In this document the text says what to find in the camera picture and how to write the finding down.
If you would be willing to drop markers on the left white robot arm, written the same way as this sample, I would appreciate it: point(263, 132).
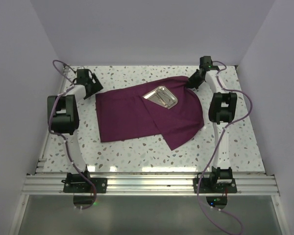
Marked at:
point(63, 121)

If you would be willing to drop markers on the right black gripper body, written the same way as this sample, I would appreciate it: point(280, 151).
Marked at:
point(195, 81)

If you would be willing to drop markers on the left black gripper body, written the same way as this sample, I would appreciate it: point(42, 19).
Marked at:
point(94, 87)

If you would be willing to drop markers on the aluminium mounting rail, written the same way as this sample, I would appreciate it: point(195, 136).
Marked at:
point(151, 184)

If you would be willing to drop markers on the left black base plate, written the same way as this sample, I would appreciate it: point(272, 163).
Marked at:
point(100, 186)

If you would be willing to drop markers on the purple surgical wrap cloth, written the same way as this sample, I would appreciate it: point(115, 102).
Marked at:
point(125, 114)

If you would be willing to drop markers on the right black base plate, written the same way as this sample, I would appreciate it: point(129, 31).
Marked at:
point(207, 187)

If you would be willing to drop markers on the steel surgical scissors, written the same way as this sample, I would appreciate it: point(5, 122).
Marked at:
point(164, 98)

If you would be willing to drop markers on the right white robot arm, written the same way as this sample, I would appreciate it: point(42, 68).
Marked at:
point(217, 175)

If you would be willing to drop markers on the stainless steel instrument tray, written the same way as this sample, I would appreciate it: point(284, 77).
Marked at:
point(152, 97)

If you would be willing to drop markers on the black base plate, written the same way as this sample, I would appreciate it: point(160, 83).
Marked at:
point(207, 187)
point(100, 186)

